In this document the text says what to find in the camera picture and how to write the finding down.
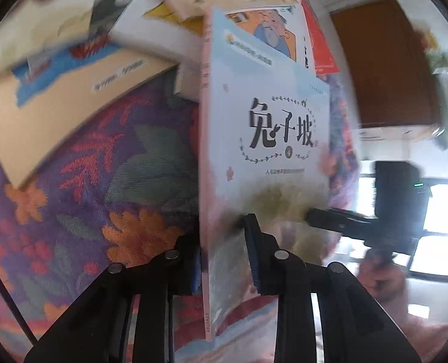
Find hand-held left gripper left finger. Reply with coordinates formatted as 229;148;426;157
23;236;204;363

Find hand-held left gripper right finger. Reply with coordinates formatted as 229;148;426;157
241;213;423;363

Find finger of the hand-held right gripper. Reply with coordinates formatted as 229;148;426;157
307;208;378;243

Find pale blue book black title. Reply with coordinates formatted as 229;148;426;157
198;5;332;343

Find red book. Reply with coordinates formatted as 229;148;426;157
277;0;340;76

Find white comic book green title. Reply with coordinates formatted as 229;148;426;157
224;5;316;74

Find person's right hand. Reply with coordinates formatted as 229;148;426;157
360;249;410;310

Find large bright window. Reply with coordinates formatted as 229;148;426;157
356;159;448;311

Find floral knitted blanket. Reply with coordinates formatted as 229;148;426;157
0;72;361;363

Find brown wooden cabinet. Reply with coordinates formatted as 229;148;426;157
330;0;436;129

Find tan book with blue ship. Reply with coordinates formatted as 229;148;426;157
0;41;179;190

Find white covered book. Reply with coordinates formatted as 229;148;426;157
108;0;209;101

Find black camera cable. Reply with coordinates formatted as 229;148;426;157
0;250;40;344

